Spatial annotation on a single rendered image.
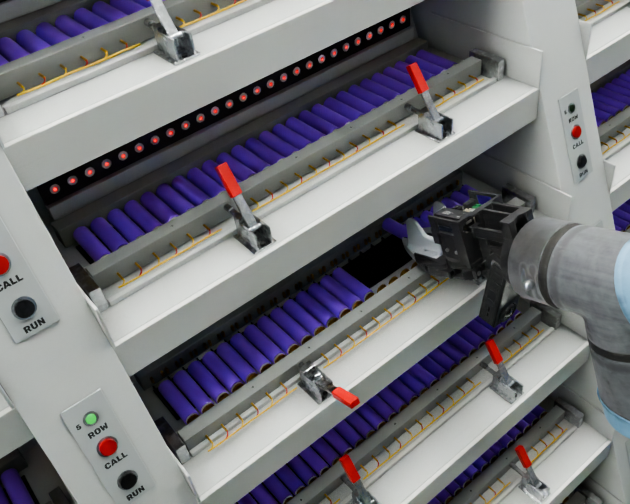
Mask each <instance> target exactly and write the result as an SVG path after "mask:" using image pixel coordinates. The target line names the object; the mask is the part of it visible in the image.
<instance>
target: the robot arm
mask: <svg viewBox="0 0 630 504"><path fill-rule="evenodd" d="M468 195H469V198H470V199H469V200H468V201H466V202H465V203H463V205H462V206H460V205H456V206H455V207H452V208H446V206H445V205H444V204H443V203H442V202H440V201H435V202H434V203H433V216H432V215H428V220H429V223H430V226H431V227H426V228H421V226H420V225H419V223H418V222H417V221H416V220H415V219H413V218H408V219H407V221H406V226H407V235H408V238H407V237H403V238H402V242H403V245H404V248H405V250H406V251H407V253H408V254H409V255H410V256H411V257H412V259H413V260H415V261H416V263H417V265H419V266H420V267H421V268H422V269H423V270H424V271H425V272H427V273H428V274H431V275H434V276H439V277H447V278H449V279H452V278H457V279H464V280H473V279H479V278H480V277H481V276H484V277H485V278H487V282H486V286H485V291H484V295H483V299H482V304H481V308H480V313H479V317H480V318H481V319H483V320H484V321H485V322H487V323H488V324H489V325H490V326H492V327H493V328H495V327H496V326H498V325H499V324H500V323H501V322H502V323H504V322H505V321H507V320H508V319H509V318H510V317H511V316H512V315H513V314H514V312H515V310H516V307H517V304H518V301H519V297H520V296H521V297H523V298H526V299H529V300H533V301H536V302H539V303H542V304H545V305H549V306H552V307H554V308H556V309H560V310H563V311H566V312H569V313H572V314H575V315H579V316H581V317H582V318H583V320H584V324H585V330H586V334H587V339H588V343H589V348H590V353H591V357H592V362H593V367H594V371H595V376H596V381H597V386H598V387H597V396H598V399H599V401H600V402H601V404H602V407H603V411H604V414H605V417H606V419H607V421H608V422H609V424H610V425H611V426H612V427H613V428H614V429H615V430H616V431H617V432H619V433H620V434H622V435H623V436H625V437H627V438H629V439H630V233H628V232H622V231H617V230H611V229H605V228H600V227H594V226H589V225H584V224H580V223H577V222H571V221H566V220H560V219H554V218H549V217H538V218H535V219H534V216H533V212H532V208H528V207H522V206H516V205H510V204H504V203H503V200H502V196H501V194H494V193H488V192H482V191H475V190H468ZM477 195H482V196H488V197H491V199H490V200H489V201H487V202H486V203H484V204H483V205H482V204H479V201H478V197H477Z"/></svg>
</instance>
